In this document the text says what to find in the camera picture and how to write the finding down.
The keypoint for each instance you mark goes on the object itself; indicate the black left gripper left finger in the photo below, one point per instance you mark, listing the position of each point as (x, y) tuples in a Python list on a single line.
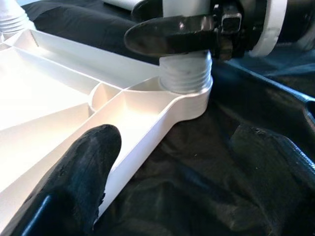
[(71, 186)]

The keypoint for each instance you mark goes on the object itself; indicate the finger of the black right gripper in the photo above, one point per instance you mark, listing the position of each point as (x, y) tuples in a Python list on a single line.
[(150, 9), (167, 35)]

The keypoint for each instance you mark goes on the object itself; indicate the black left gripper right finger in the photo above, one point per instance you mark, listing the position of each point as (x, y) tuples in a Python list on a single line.
[(280, 182)]

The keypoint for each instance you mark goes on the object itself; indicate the white plastic table leg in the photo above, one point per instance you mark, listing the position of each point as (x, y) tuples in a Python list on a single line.
[(123, 3), (11, 17), (184, 71)]

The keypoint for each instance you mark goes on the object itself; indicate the white plastic table top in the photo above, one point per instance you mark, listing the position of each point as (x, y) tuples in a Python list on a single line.
[(49, 93)]

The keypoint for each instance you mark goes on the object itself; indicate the black plastic table cover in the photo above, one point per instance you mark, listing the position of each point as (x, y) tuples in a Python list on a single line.
[(184, 184)]

